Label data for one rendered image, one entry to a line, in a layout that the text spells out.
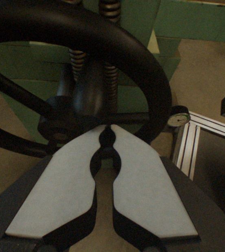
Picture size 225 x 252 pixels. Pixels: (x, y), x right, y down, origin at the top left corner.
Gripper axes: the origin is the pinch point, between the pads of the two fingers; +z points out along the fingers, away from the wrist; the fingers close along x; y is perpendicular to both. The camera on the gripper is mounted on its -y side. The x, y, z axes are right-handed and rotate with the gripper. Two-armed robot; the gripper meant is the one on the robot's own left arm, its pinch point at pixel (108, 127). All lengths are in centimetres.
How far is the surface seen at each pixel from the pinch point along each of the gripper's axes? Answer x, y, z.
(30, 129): -30, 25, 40
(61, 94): -7.0, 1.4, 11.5
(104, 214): -4, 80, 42
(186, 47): 80, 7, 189
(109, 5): -0.1, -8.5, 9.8
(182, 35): 13.2, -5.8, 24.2
